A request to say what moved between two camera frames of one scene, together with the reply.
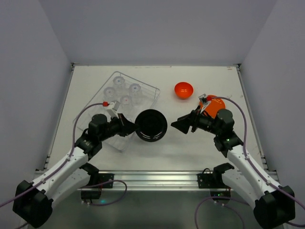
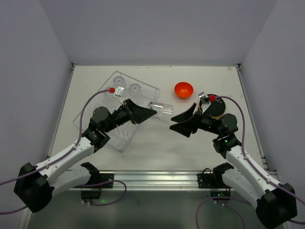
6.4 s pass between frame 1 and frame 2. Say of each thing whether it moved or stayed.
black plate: moved
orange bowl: stayed
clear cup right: stayed
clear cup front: moved
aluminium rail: stayed
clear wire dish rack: stayed
